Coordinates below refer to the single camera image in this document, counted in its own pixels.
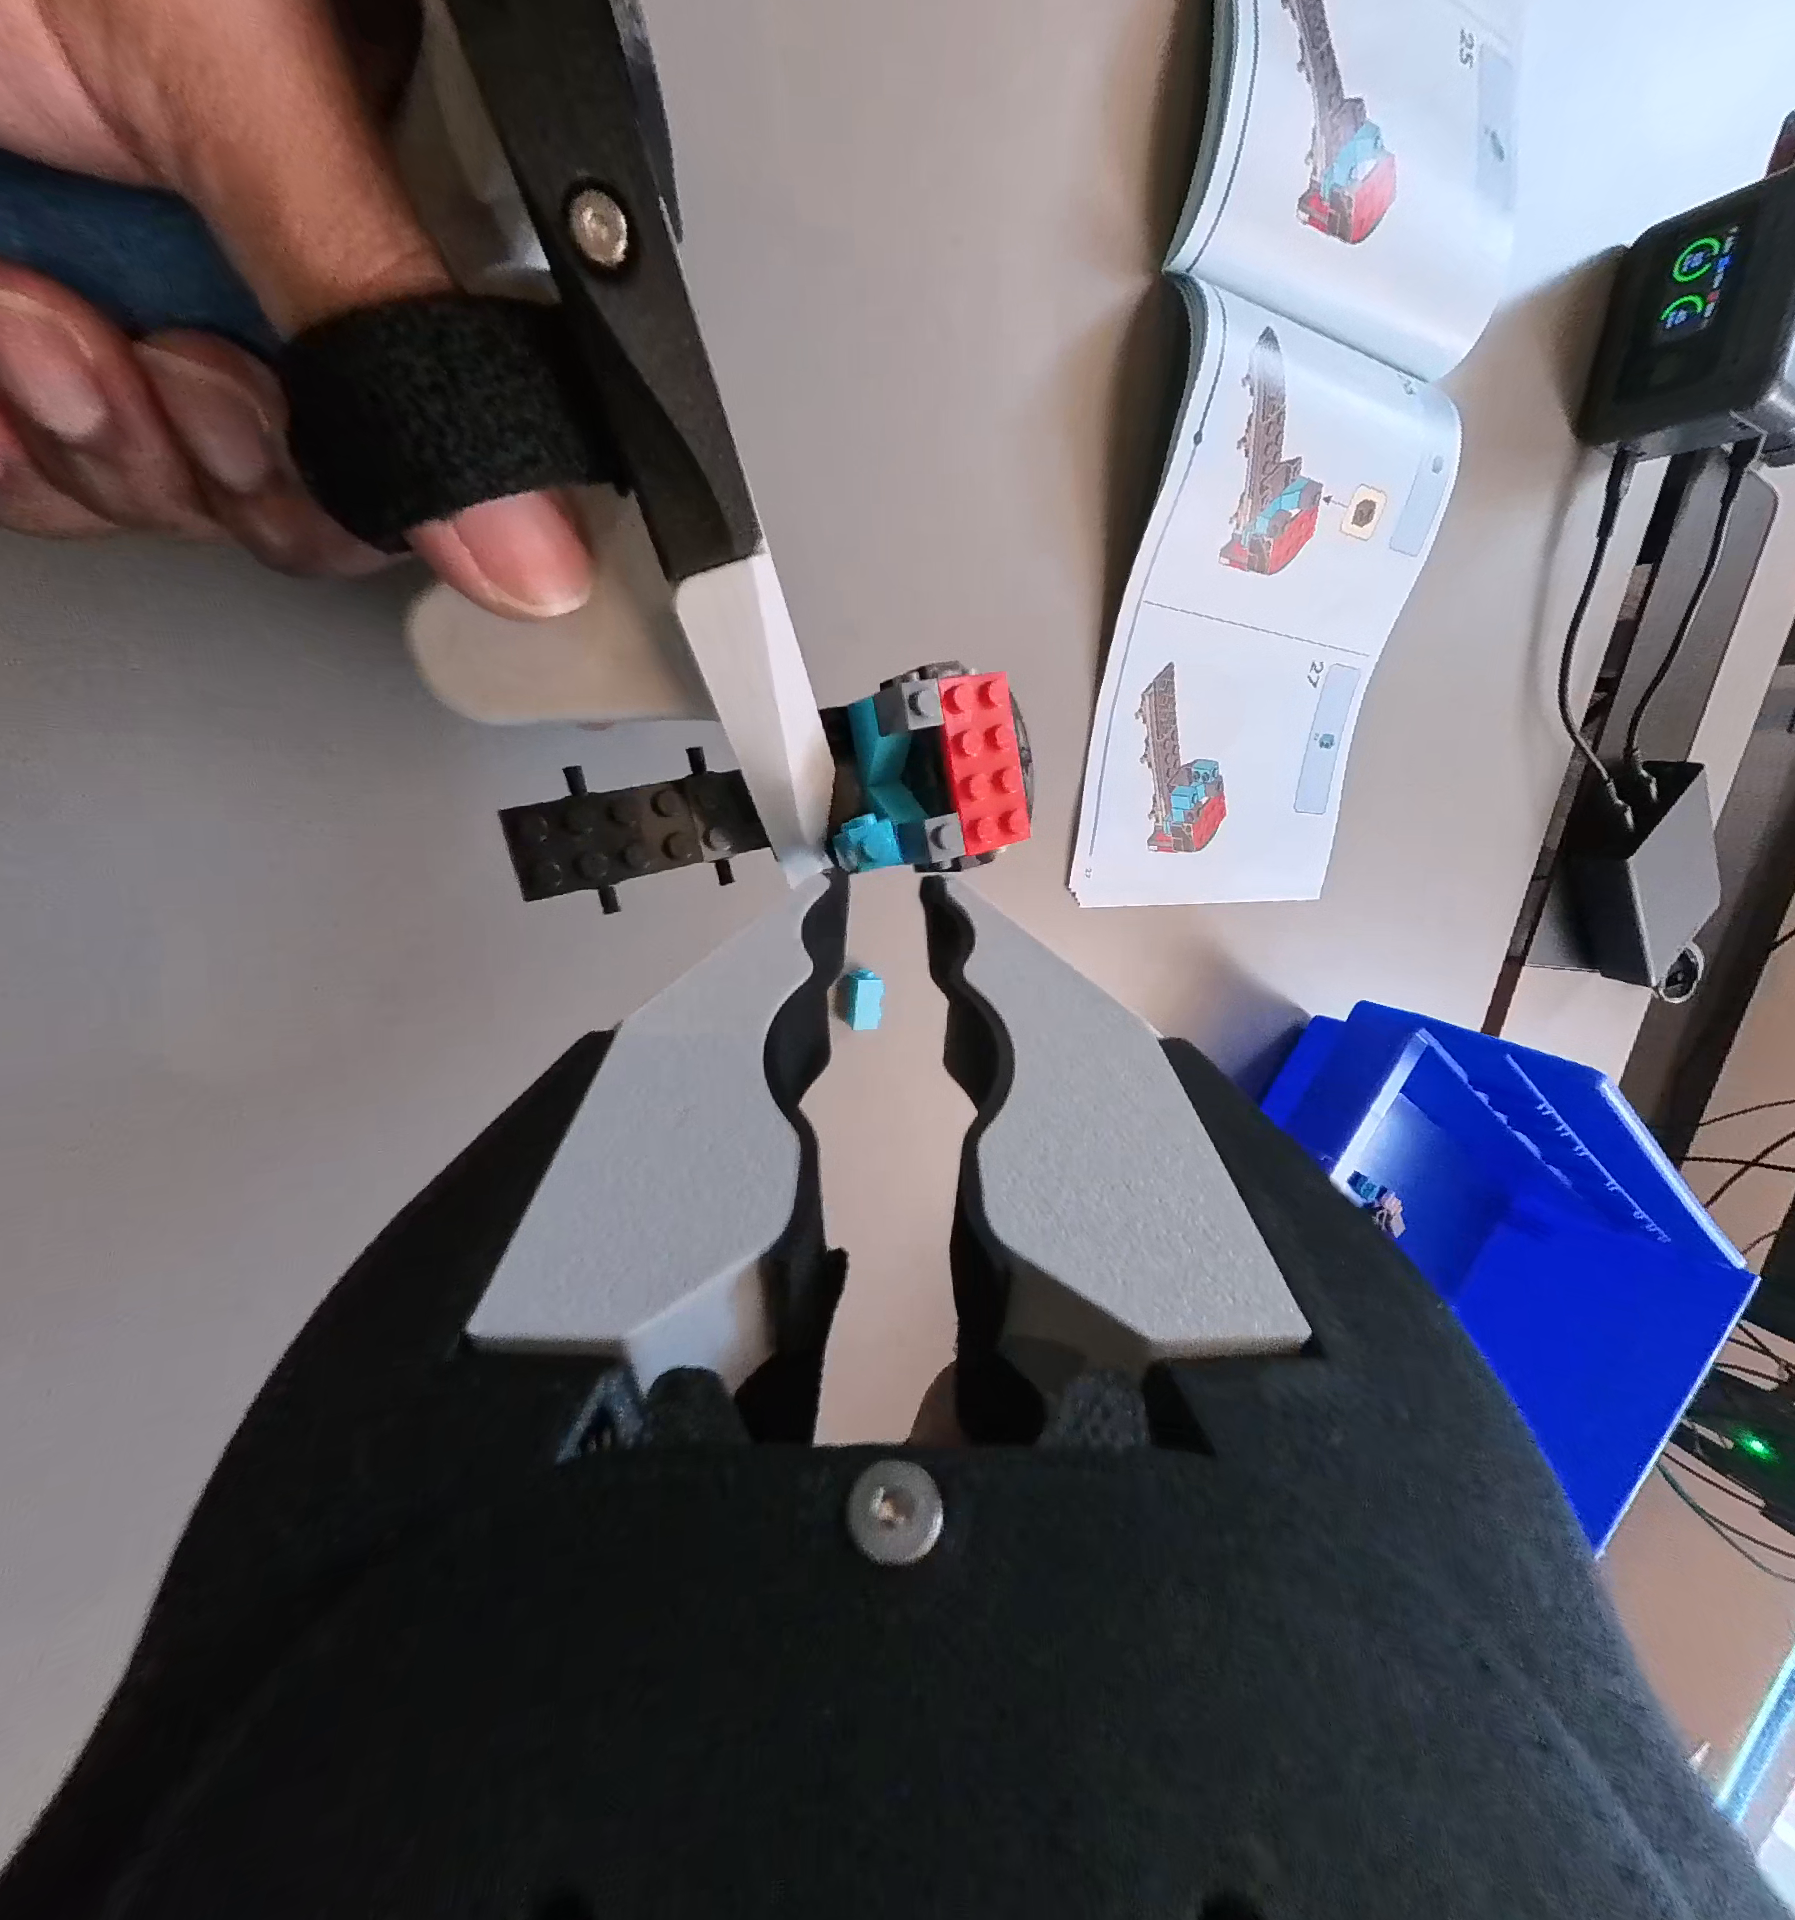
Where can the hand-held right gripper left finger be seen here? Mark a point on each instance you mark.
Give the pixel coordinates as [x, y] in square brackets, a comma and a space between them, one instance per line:
[658, 1184]

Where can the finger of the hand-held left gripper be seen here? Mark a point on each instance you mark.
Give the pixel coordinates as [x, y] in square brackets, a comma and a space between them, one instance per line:
[755, 690]

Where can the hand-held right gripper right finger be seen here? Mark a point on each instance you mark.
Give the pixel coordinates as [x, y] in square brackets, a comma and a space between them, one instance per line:
[1137, 1184]

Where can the toy brick truck model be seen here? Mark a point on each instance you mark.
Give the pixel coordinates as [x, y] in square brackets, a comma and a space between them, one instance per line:
[979, 749]

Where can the small teal toy brick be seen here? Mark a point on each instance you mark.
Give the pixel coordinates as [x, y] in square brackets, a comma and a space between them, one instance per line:
[862, 1004]

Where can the grey desk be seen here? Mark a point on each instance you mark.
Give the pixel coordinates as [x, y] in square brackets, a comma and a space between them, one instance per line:
[238, 1052]

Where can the person's left hand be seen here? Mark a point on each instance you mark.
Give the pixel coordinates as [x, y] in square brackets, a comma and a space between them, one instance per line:
[163, 77]

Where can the blue plastic storage bin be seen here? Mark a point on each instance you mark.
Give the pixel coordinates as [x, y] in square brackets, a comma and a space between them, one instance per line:
[1588, 1351]

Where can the brick instruction booklet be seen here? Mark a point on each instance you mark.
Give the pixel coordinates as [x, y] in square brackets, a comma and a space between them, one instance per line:
[1241, 527]

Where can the black adapter box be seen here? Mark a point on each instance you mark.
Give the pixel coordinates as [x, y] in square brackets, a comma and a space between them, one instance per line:
[1632, 888]

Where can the black flat device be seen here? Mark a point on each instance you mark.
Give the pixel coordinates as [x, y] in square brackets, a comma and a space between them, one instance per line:
[1731, 600]

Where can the black portable power station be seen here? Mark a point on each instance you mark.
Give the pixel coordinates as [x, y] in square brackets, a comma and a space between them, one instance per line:
[1736, 301]

